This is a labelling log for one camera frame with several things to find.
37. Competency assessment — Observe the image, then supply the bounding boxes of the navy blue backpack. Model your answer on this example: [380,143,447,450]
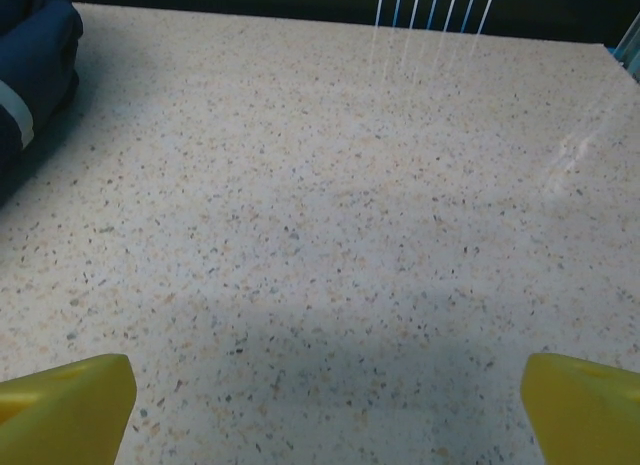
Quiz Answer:
[0,0,85,209]

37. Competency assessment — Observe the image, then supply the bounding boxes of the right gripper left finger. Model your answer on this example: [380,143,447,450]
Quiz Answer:
[0,353,137,465]

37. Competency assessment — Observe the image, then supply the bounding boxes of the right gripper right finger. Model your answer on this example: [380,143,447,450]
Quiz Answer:
[520,352,640,465]

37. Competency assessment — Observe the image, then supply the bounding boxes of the aluminium corner post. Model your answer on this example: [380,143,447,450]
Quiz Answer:
[607,22,640,86]

